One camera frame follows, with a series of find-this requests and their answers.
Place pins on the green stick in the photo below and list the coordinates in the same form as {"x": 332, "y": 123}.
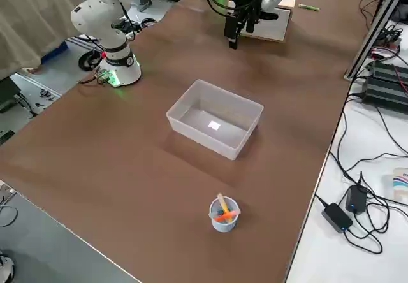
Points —
{"x": 309, "y": 7}

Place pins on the clear plastic box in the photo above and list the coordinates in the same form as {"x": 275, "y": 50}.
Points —
{"x": 191, "y": 114}

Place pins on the black power unit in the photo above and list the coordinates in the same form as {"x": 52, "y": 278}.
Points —
{"x": 390, "y": 71}
{"x": 385, "y": 95}

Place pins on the yellow pen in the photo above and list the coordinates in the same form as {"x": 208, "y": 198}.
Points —
{"x": 223, "y": 201}

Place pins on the blue crate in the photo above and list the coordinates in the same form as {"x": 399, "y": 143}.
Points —
{"x": 55, "y": 52}

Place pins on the orange marker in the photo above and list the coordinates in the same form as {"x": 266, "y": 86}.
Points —
{"x": 228, "y": 215}

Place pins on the clear plastic pen cup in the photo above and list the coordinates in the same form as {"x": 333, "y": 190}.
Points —
{"x": 223, "y": 225}

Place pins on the beige curtain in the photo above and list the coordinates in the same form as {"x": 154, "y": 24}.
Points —
{"x": 25, "y": 15}

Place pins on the black power adapter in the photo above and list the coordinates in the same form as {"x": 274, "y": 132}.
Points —
{"x": 357, "y": 198}

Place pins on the grey power adapter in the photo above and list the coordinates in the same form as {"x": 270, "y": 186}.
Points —
{"x": 338, "y": 217}

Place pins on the printed paper cup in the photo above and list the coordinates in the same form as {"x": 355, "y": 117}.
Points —
{"x": 400, "y": 184}

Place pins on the white desk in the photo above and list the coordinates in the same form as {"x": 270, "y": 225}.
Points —
{"x": 318, "y": 257}

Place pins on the grey side table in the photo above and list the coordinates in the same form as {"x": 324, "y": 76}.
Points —
{"x": 48, "y": 248}

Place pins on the aluminium frame post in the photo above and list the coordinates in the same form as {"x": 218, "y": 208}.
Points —
{"x": 373, "y": 28}

